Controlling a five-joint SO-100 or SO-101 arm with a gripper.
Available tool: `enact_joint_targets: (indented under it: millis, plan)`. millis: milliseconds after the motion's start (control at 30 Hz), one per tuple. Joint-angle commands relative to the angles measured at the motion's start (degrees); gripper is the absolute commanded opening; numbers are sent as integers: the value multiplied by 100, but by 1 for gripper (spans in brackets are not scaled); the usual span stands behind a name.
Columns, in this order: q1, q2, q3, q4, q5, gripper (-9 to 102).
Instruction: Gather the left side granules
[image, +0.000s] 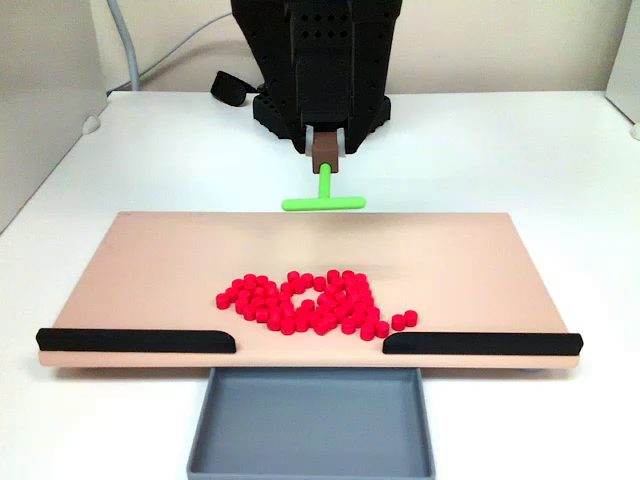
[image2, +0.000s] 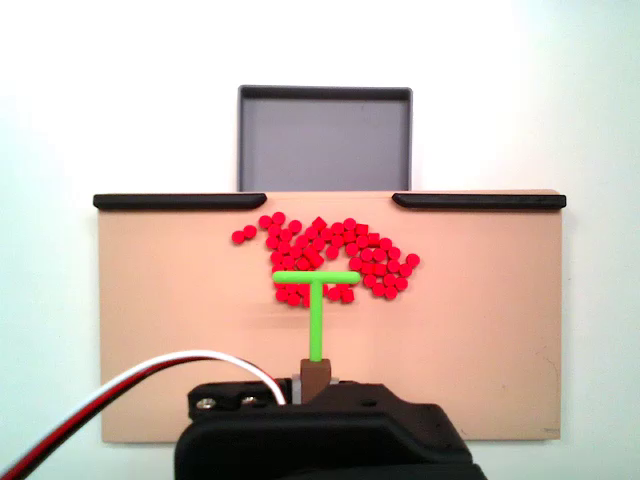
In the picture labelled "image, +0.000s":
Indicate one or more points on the green T-shaped pusher tool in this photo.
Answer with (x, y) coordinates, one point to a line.
(325, 202)

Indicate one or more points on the small white lump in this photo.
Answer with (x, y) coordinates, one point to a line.
(635, 131)
(91, 125)

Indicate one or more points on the red cylindrical granule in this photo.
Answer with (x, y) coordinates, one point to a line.
(398, 321)
(248, 278)
(348, 276)
(320, 327)
(410, 317)
(232, 292)
(348, 326)
(301, 323)
(237, 284)
(293, 276)
(222, 300)
(306, 279)
(320, 283)
(274, 322)
(333, 275)
(262, 280)
(287, 326)
(382, 327)
(261, 316)
(367, 330)

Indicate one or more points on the beige board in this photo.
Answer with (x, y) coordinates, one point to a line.
(150, 260)

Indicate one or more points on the white panel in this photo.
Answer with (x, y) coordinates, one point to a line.
(627, 75)

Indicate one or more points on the grey tray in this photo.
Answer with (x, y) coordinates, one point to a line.
(310, 425)

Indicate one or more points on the black edge rail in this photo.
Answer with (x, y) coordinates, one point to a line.
(135, 341)
(480, 344)

